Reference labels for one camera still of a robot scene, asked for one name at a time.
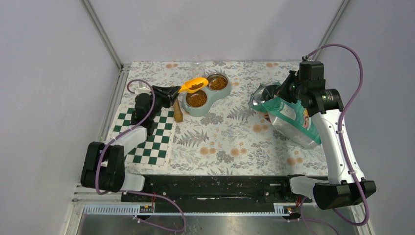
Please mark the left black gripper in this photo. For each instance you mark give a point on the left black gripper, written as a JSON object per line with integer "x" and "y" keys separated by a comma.
{"x": 168, "y": 94}

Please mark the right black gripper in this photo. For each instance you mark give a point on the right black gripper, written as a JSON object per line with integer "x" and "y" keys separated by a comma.
{"x": 282, "y": 91}

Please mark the orange plastic scoop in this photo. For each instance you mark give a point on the orange plastic scoop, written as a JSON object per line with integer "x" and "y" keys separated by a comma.
{"x": 193, "y": 85}

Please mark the green pet food bag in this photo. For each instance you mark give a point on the green pet food bag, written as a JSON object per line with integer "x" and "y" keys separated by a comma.
{"x": 289, "y": 119}

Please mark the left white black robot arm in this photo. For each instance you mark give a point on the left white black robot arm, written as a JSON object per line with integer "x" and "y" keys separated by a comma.
{"x": 104, "y": 164}

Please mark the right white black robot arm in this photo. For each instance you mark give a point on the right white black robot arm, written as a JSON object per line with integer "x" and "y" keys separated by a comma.
{"x": 346, "y": 184}

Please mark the mint double pet bowl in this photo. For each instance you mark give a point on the mint double pet bowl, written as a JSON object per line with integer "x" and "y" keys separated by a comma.
{"x": 199, "y": 103}

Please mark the brown wooden rolling pin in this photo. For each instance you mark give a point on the brown wooden rolling pin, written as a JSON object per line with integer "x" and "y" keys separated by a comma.
{"x": 178, "y": 115}

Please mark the clear plastic bottle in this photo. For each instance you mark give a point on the clear plastic bottle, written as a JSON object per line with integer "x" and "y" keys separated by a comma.
{"x": 197, "y": 67}

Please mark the floral patterned table mat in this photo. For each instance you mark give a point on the floral patterned table mat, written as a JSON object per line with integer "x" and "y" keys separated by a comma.
{"x": 231, "y": 139}

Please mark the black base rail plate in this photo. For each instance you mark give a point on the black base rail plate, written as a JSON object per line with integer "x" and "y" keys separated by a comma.
{"x": 236, "y": 194}

